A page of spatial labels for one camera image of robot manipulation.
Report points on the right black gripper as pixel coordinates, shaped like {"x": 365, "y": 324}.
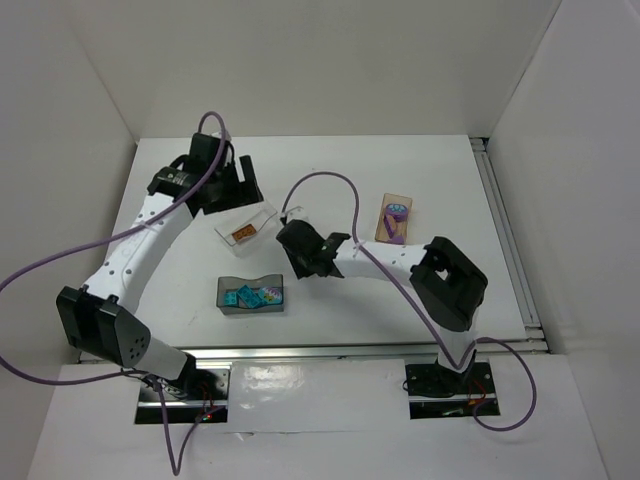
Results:
{"x": 292, "y": 238}

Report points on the orange lego brick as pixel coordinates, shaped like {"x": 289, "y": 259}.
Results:
{"x": 244, "y": 233}

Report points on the aluminium rail right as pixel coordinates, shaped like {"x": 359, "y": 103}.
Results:
{"x": 535, "y": 335}

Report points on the grey plastic container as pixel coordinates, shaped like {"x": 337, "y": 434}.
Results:
{"x": 231, "y": 283}

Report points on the small teal lego brick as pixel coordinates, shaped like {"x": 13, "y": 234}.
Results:
{"x": 230, "y": 299}

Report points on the clear plastic container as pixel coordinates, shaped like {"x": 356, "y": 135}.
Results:
{"x": 263, "y": 216}

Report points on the orange tinted plastic container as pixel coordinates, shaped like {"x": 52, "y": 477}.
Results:
{"x": 380, "y": 234}

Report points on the aluminium rail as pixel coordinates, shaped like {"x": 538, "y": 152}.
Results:
{"x": 339, "y": 351}
{"x": 535, "y": 335}

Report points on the teal long lego brick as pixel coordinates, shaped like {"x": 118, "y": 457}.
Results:
{"x": 249, "y": 297}

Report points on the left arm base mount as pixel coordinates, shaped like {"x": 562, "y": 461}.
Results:
{"x": 206, "y": 401}

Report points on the teal round lego piece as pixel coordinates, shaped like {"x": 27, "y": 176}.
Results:
{"x": 271, "y": 295}

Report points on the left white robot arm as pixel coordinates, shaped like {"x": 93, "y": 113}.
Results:
{"x": 99, "y": 317}

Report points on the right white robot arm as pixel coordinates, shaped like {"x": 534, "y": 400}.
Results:
{"x": 437, "y": 279}

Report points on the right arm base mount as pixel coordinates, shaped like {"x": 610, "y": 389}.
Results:
{"x": 437, "y": 393}

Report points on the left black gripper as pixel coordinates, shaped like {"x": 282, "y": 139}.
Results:
{"x": 240, "y": 185}

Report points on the aluminium rail front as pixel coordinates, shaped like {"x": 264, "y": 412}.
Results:
{"x": 339, "y": 351}

